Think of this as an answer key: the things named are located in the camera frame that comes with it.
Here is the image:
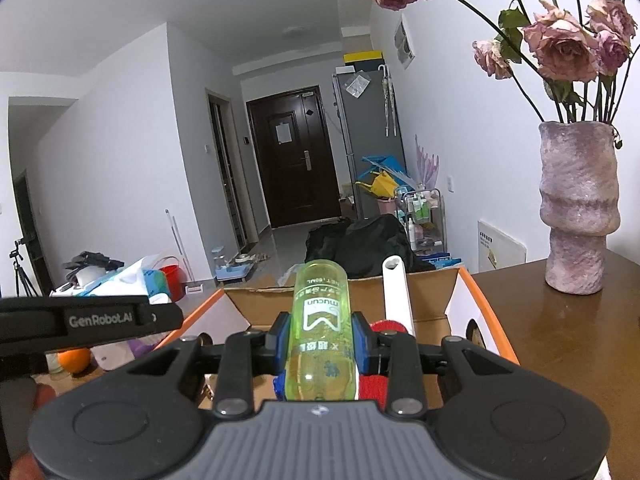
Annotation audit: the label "black bag on chair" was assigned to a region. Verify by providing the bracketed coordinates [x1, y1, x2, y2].
[305, 214, 435, 280]

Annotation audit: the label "grey refrigerator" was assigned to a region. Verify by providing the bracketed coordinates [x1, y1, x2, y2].
[332, 60, 407, 220]

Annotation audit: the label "blue tissue pack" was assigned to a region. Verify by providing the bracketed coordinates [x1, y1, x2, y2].
[78, 255, 171, 304]

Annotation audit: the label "green spray bottle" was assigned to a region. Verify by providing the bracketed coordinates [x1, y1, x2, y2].
[285, 260, 357, 402]

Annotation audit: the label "dark entrance door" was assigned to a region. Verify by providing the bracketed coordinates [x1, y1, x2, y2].
[246, 86, 341, 229]

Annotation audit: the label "red bucket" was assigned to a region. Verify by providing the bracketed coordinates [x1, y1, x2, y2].
[157, 256, 186, 302]

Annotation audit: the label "wire trolley with bottles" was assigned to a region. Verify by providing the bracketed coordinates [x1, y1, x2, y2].
[394, 186, 448, 258]

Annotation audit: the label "red white lint brush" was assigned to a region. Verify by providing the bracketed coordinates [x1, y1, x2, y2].
[358, 256, 416, 410]

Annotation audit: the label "blue bottle cap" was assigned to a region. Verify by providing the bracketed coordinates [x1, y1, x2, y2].
[272, 372, 286, 401]

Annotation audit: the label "yellow bag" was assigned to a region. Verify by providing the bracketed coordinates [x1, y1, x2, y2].
[356, 170, 399, 200]

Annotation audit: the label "orange fruit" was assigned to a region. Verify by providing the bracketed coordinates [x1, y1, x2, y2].
[56, 348, 92, 375]

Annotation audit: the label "pink textured vase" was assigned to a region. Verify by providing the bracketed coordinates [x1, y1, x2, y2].
[539, 122, 620, 296]

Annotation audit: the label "dried pink roses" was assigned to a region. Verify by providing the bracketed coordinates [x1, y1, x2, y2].
[372, 0, 639, 125]

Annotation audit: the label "person's hand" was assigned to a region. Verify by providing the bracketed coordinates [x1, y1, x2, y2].
[1, 377, 56, 480]

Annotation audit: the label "orange cardboard box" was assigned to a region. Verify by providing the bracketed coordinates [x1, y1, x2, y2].
[154, 265, 522, 411]

